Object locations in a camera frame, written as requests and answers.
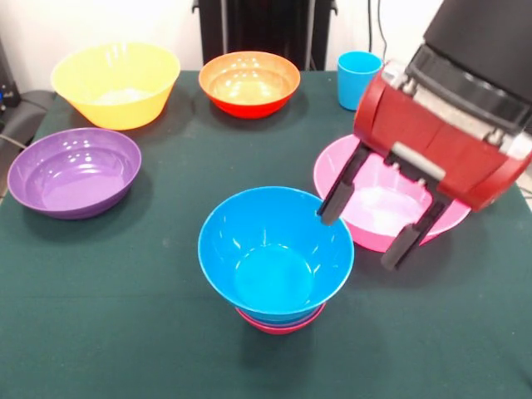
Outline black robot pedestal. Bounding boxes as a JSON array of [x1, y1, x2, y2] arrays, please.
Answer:
[[191, 0, 338, 71]]

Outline blue cup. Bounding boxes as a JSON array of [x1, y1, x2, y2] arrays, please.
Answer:
[[336, 50, 385, 111]]

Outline large pink bowl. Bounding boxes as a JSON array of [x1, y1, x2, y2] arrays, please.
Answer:
[[313, 134, 473, 254]]

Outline grey padded seat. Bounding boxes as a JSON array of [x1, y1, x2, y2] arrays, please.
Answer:
[[0, 89, 57, 145]]

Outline dark green table cloth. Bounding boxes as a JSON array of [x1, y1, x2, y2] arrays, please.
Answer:
[[0, 69, 532, 399]]

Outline deep blue bowl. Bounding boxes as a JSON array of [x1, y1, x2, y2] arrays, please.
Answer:
[[197, 185, 356, 316]]

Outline black wall cable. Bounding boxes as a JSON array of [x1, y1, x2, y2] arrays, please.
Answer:
[[367, 0, 391, 71]]

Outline large yellow bowl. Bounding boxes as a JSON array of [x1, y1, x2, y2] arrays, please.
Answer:
[[50, 41, 181, 131]]

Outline orange bowl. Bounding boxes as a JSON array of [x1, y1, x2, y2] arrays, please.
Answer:
[[198, 51, 302, 121]]

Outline small red bowl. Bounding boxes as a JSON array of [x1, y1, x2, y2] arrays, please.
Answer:
[[234, 303, 328, 336]]

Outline black device box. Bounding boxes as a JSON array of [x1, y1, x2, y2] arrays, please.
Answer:
[[0, 37, 20, 126]]

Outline purple bowl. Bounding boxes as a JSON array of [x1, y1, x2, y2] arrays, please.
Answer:
[[7, 127, 143, 220]]

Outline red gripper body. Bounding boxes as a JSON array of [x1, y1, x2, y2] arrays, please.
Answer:
[[352, 61, 532, 213]]

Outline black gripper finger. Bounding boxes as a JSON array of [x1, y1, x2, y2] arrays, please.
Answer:
[[316, 139, 376, 227], [380, 196, 456, 272]]

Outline small flat-bottomed blue bowl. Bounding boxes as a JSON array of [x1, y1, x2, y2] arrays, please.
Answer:
[[236, 302, 326, 328]]

